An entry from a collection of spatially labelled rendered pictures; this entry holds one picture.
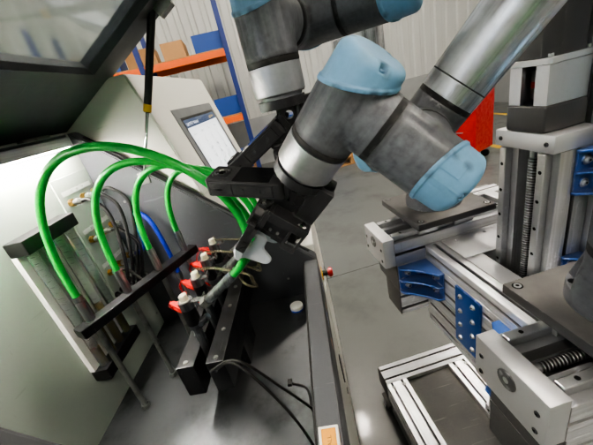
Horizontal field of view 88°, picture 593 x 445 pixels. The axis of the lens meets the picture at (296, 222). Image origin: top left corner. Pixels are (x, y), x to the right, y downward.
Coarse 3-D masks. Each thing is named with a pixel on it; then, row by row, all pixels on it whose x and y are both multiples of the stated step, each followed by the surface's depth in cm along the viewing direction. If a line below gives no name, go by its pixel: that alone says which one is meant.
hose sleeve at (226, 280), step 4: (224, 276) 54; (228, 276) 53; (232, 276) 53; (236, 276) 54; (224, 280) 54; (228, 280) 53; (232, 280) 54; (216, 284) 55; (220, 284) 54; (224, 284) 54; (228, 284) 54; (216, 288) 55; (220, 288) 54; (224, 288) 54; (208, 292) 56; (212, 292) 55; (216, 292) 55; (220, 292) 55; (208, 296) 56; (212, 296) 55; (216, 296) 55; (208, 300) 56; (212, 300) 56
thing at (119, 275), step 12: (108, 168) 57; (120, 168) 57; (168, 168) 57; (96, 180) 58; (96, 192) 59; (96, 204) 60; (240, 204) 61; (96, 216) 61; (96, 228) 62; (252, 240) 64; (108, 252) 64; (120, 276) 67
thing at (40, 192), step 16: (80, 144) 46; (96, 144) 45; (112, 144) 45; (128, 144) 45; (64, 160) 47; (160, 160) 45; (176, 160) 46; (48, 176) 49; (192, 176) 46; (240, 224) 49; (48, 240) 54; (64, 272) 57; (240, 272) 53
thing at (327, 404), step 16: (304, 272) 88; (304, 288) 81; (320, 288) 79; (320, 304) 74; (320, 320) 69; (320, 336) 64; (320, 352) 61; (320, 368) 57; (336, 368) 70; (320, 384) 54; (336, 384) 57; (320, 400) 52; (336, 400) 51; (320, 416) 49; (336, 416) 49
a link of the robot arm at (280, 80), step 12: (252, 72) 42; (264, 72) 41; (276, 72) 40; (288, 72) 41; (300, 72) 42; (252, 84) 43; (264, 84) 41; (276, 84) 41; (288, 84) 41; (300, 84) 42; (264, 96) 42; (276, 96) 42; (288, 96) 42
